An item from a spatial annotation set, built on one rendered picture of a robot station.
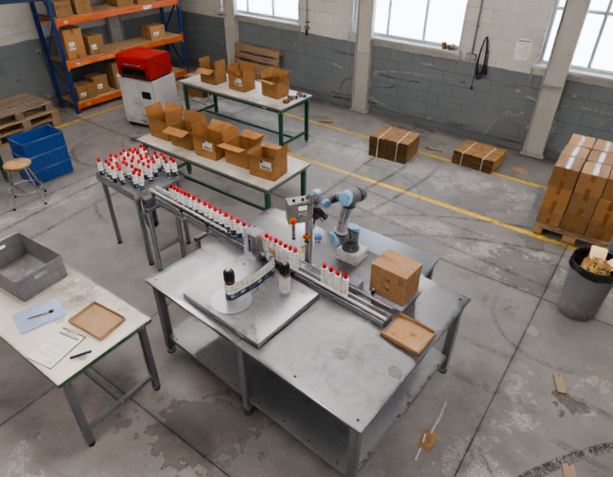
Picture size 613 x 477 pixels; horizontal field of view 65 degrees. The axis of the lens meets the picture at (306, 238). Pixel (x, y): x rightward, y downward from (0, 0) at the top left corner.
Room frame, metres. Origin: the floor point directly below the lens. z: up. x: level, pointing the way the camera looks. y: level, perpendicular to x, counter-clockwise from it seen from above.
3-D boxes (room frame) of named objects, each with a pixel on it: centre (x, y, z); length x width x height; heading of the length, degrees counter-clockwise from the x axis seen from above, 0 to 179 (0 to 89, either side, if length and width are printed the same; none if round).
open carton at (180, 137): (5.65, 1.52, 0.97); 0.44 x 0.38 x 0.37; 149
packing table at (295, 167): (5.49, 1.08, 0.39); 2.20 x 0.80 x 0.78; 54
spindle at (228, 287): (2.69, 0.56, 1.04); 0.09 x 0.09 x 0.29
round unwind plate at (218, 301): (2.69, 0.56, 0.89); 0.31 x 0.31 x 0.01
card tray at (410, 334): (2.41, -0.73, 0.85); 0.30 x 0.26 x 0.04; 50
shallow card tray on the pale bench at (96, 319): (2.54, 1.53, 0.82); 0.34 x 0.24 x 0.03; 60
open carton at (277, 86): (7.49, 0.53, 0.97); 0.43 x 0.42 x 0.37; 141
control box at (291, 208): (3.18, 0.07, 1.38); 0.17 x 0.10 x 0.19; 105
